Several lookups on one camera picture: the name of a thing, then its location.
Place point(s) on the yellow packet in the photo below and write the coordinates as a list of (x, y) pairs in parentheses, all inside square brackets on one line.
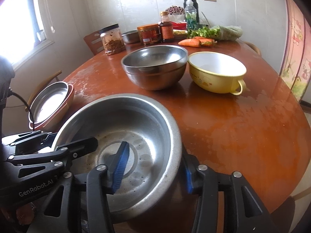
[(178, 32)]

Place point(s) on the red tissue pack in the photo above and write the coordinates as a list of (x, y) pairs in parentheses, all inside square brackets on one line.
[(178, 24)]

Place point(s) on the red label jar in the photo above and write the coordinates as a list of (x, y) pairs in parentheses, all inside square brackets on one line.
[(149, 34)]

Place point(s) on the deep steel bowl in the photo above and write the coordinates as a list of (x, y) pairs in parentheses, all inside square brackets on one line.
[(155, 72)]

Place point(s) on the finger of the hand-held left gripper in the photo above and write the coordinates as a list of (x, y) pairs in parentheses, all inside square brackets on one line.
[(80, 145), (29, 139)]

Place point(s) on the small carrot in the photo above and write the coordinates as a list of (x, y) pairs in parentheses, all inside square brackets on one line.
[(198, 38)]

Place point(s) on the window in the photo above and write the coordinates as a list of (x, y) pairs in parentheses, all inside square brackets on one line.
[(19, 29)]

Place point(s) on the medium carrot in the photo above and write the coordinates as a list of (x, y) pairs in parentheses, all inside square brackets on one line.
[(206, 42)]

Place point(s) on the wide steel bowl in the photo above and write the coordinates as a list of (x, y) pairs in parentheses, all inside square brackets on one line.
[(136, 131)]

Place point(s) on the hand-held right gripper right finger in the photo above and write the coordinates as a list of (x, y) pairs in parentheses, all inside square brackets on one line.
[(189, 179)]

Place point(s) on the shallow steel plate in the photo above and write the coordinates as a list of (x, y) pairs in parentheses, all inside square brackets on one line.
[(51, 104)]

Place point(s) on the orange bear-shaped plate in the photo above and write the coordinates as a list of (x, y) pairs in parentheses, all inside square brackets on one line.
[(54, 122)]

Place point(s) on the brown sauce bottle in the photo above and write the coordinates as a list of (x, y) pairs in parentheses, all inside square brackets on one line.
[(166, 29)]

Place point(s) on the pink cartoon door curtain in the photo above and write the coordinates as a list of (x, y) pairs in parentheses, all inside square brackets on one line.
[(295, 53)]

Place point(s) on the clear jar with black lid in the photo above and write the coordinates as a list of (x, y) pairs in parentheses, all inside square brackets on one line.
[(111, 41)]

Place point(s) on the large carrot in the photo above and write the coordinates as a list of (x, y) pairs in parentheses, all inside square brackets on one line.
[(189, 43)]

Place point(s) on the leafy greens in plastic bag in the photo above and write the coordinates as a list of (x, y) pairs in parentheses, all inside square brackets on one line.
[(218, 32)]

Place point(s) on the small steel bowl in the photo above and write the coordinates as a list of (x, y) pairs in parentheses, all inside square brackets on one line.
[(130, 37)]

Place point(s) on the clear plastic bottle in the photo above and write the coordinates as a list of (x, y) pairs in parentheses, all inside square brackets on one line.
[(192, 18)]

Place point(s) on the slatted wooden chair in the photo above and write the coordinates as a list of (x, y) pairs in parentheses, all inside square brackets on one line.
[(93, 41)]

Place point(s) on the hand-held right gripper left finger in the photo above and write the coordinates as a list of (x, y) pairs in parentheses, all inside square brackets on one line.
[(119, 170)]

